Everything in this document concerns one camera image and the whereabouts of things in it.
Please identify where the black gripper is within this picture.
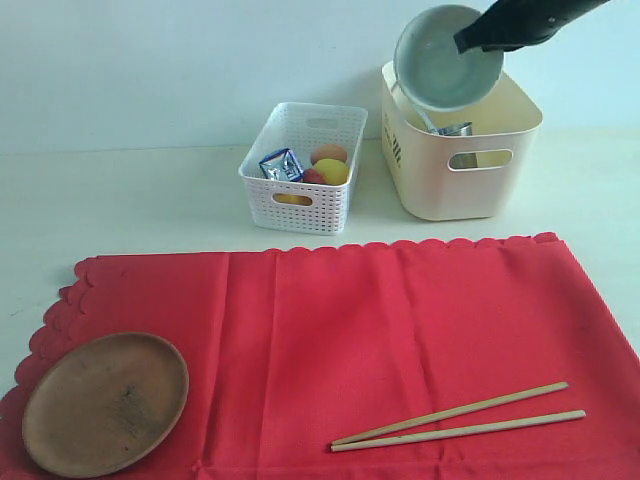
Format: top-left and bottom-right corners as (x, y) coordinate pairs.
(454, 0), (607, 53)

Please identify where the pale green bowl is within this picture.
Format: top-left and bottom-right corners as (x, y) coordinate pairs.
(393, 4), (504, 112)

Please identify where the silver table knife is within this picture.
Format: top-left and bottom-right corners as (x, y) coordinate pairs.
(390, 81), (438, 134)

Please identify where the stainless steel cup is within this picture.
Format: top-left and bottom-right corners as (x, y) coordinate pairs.
(437, 122), (478, 170)

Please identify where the brown egg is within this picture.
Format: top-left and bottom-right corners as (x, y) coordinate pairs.
(310, 144), (348, 165)

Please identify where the yellow lemon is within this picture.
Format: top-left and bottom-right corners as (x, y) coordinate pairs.
(313, 158), (350, 186)

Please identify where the red sausage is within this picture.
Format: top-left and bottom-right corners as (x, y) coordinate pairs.
(302, 168), (326, 185)

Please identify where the blue white snack packet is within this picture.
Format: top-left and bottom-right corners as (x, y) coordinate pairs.
(258, 148), (304, 182)

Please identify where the orange cheese wedge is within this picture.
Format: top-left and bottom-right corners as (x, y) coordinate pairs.
(273, 194), (313, 206)

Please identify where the brown oval plate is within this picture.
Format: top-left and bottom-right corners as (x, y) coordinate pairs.
(21, 332), (189, 479)

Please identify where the cream plastic bin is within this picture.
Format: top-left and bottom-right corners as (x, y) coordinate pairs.
(381, 62), (543, 221)

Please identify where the white perforated plastic basket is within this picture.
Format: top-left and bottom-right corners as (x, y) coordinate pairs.
(238, 102), (368, 235)

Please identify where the upper wooden chopstick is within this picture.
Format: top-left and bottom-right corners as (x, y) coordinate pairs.
(330, 381), (569, 447)

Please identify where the wooden chopstick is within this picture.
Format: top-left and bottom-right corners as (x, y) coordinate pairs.
(329, 410), (586, 453)
(330, 381), (569, 447)

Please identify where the red scalloped cloth mat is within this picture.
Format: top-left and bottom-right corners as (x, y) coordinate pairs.
(1, 233), (639, 479)

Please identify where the lower wooden chopstick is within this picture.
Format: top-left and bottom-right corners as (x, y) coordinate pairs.
(329, 410), (586, 453)

